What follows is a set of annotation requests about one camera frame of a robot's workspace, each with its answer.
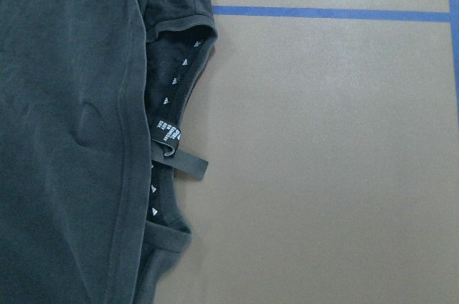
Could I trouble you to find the black graphic t-shirt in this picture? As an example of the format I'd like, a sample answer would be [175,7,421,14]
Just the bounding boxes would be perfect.
[1,0,217,303]

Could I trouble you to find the brown paper table cover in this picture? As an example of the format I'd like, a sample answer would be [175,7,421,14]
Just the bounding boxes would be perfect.
[154,0,458,303]

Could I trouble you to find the blue tape grid lines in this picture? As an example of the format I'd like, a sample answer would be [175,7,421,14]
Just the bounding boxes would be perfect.
[213,0,458,93]

